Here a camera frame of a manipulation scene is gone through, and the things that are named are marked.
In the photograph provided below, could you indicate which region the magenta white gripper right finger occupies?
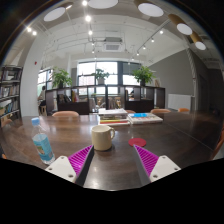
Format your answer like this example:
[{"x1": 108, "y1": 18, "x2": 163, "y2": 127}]
[{"x1": 133, "y1": 145, "x2": 180, "y2": 186}]

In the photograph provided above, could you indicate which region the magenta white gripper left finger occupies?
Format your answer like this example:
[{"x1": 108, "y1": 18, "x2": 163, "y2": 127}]
[{"x1": 46, "y1": 145, "x2": 94, "y2": 186}]

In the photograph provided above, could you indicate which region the clear plastic water bottle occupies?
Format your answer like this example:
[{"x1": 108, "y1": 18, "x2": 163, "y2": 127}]
[{"x1": 31, "y1": 117, "x2": 55, "y2": 165}]

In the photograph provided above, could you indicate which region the red round coaster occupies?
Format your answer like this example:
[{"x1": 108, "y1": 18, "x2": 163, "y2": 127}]
[{"x1": 128, "y1": 138, "x2": 146, "y2": 147}]

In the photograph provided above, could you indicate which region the cream ceramic mug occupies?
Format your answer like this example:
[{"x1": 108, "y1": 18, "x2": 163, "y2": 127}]
[{"x1": 91, "y1": 125, "x2": 115, "y2": 151}]

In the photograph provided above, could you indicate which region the open magazine with blue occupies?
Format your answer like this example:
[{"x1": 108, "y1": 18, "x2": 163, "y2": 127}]
[{"x1": 128, "y1": 113, "x2": 163, "y2": 124}]

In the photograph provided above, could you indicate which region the orange chair back left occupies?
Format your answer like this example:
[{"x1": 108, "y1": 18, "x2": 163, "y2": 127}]
[{"x1": 52, "y1": 111, "x2": 79, "y2": 117}]

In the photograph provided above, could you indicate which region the orange chair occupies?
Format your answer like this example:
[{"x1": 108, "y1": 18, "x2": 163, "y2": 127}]
[
  {"x1": 150, "y1": 109, "x2": 171, "y2": 114},
  {"x1": 178, "y1": 108, "x2": 189, "y2": 112},
  {"x1": 52, "y1": 111, "x2": 79, "y2": 117}
]

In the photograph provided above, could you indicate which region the orange chair back centre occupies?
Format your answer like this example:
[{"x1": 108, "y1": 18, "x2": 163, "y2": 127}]
[{"x1": 150, "y1": 109, "x2": 171, "y2": 114}]

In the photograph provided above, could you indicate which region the stack of books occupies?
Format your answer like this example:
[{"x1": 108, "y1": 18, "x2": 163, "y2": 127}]
[{"x1": 98, "y1": 108, "x2": 129, "y2": 125}]

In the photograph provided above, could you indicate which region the orange chair back right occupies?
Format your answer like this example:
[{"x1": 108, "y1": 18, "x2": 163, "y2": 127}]
[{"x1": 178, "y1": 108, "x2": 189, "y2": 112}]

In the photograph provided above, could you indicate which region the dark low shelf unit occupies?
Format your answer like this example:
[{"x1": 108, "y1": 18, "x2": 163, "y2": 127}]
[{"x1": 46, "y1": 84, "x2": 165, "y2": 115}]

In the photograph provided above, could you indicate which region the white radiator panel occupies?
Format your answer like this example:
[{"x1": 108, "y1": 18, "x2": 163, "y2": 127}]
[{"x1": 168, "y1": 94, "x2": 191, "y2": 110}]

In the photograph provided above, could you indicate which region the seated person in background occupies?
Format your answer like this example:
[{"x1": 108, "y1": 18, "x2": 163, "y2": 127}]
[{"x1": 37, "y1": 86, "x2": 46, "y2": 112}]

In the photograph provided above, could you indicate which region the orange chair far right edge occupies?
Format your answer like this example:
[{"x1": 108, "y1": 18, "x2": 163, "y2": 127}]
[{"x1": 212, "y1": 125, "x2": 224, "y2": 160}]

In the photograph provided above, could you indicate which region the tall bookshelf at left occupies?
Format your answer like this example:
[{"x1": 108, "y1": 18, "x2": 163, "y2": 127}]
[{"x1": 0, "y1": 65, "x2": 23, "y2": 127}]

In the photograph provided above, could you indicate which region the potted plant left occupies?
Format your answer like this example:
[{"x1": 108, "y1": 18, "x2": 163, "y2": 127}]
[{"x1": 52, "y1": 67, "x2": 72, "y2": 88}]

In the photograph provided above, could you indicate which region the potted plant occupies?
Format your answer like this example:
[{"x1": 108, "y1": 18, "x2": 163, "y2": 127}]
[
  {"x1": 52, "y1": 67, "x2": 72, "y2": 88},
  {"x1": 94, "y1": 69, "x2": 109, "y2": 85},
  {"x1": 133, "y1": 66, "x2": 155, "y2": 86}
]

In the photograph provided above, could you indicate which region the potted plant right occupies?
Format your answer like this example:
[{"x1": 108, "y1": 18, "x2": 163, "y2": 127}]
[{"x1": 133, "y1": 66, "x2": 155, "y2": 86}]

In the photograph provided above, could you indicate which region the potted plant middle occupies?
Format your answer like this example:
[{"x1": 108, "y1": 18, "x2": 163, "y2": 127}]
[{"x1": 94, "y1": 69, "x2": 109, "y2": 85}]

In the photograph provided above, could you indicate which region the ceiling air conditioner unit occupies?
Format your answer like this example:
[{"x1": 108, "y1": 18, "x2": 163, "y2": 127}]
[{"x1": 103, "y1": 37, "x2": 123, "y2": 52}]

